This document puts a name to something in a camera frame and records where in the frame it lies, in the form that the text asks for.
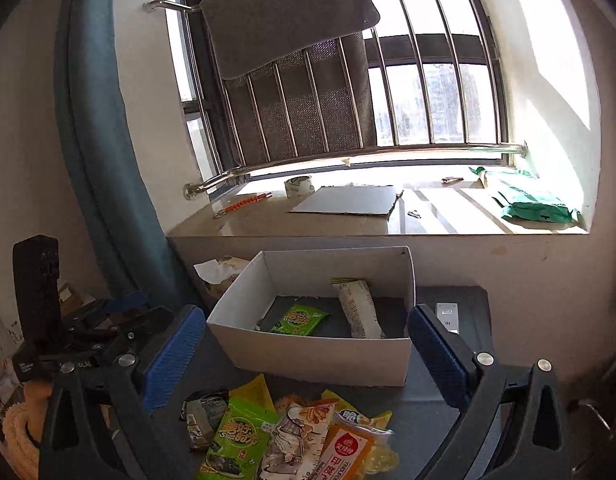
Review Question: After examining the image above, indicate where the white long snack packet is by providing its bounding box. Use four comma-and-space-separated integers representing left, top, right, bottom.
331, 278, 385, 339

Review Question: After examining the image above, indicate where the tissue pack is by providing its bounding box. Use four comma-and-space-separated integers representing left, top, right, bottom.
193, 256, 250, 304

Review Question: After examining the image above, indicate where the grey flat board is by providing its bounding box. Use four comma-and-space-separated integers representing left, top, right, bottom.
291, 185, 400, 217

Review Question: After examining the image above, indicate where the tape roll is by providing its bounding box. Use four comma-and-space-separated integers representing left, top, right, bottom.
284, 176, 314, 198

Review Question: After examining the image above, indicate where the orange red label packet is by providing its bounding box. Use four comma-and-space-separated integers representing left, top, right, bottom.
312, 425, 374, 480

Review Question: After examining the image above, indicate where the yellow potato chip bag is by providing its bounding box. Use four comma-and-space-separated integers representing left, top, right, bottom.
321, 389, 399, 479

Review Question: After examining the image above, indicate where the green plastic bag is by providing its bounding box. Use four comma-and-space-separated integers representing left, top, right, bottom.
470, 166, 579, 226

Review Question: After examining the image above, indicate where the dark seaweed packet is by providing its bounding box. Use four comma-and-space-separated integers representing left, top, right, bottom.
179, 388, 229, 452

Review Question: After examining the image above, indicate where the large green seaweed packet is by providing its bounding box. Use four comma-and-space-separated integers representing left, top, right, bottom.
195, 398, 280, 480

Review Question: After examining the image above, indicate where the grey hanging mat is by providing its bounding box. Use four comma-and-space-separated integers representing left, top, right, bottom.
198, 0, 382, 82

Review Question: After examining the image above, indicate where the small green snack packet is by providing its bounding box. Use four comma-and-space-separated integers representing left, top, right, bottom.
270, 304, 329, 336

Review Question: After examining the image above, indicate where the white cardboard box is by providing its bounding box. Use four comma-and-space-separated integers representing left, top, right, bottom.
207, 247, 415, 387

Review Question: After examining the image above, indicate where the yellow snack packet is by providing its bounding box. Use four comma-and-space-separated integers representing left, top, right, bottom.
229, 374, 276, 412

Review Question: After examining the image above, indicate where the teal curtain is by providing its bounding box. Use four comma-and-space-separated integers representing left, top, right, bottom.
53, 0, 203, 310

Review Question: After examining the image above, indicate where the coconut picture snack packet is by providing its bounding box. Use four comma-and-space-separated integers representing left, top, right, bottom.
259, 399, 336, 480

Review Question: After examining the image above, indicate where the steel window guard rail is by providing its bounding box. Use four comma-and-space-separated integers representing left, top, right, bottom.
145, 0, 527, 200

